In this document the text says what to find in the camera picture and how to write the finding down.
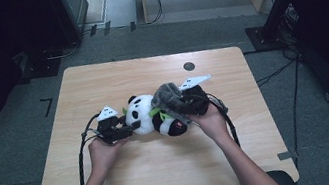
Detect long black floor cable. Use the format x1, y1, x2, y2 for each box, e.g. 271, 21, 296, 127
278, 56, 317, 157

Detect coiled black floor cable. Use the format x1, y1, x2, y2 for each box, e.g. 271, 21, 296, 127
40, 40, 82, 62

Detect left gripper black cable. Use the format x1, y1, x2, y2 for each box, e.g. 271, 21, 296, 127
67, 112, 115, 185

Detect person's left hand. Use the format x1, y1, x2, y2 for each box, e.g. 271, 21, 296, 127
86, 132, 134, 179

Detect person's right hand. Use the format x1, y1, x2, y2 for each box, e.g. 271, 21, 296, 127
186, 101, 231, 151

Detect black chair armrest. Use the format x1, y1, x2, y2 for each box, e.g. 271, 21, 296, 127
266, 166, 301, 185

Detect black metal stand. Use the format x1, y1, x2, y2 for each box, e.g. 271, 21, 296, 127
239, 0, 308, 56

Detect black floor base plate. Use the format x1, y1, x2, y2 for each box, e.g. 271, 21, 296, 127
17, 45, 64, 83

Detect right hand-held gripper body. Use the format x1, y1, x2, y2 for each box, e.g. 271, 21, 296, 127
177, 73, 218, 119

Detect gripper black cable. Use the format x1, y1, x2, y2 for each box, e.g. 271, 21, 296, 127
206, 89, 242, 152
67, 112, 115, 185

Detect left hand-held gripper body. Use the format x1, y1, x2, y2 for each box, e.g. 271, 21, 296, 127
92, 104, 124, 147

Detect grey fluffy cloth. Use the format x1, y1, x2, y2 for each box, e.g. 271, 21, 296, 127
147, 79, 193, 131

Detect short black floor cable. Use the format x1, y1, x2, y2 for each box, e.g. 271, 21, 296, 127
253, 57, 302, 88

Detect panda plush toy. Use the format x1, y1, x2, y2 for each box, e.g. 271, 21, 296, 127
120, 86, 194, 145

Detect black monitor cabinet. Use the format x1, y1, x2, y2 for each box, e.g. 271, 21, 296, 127
49, 0, 96, 48

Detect dark round table grommet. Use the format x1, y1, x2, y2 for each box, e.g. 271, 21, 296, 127
182, 60, 196, 73

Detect dark tape strip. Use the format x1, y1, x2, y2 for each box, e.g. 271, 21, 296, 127
101, 19, 114, 37
128, 20, 138, 33
87, 23, 99, 38

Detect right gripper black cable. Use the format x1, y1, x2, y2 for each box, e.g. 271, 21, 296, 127
206, 89, 242, 152

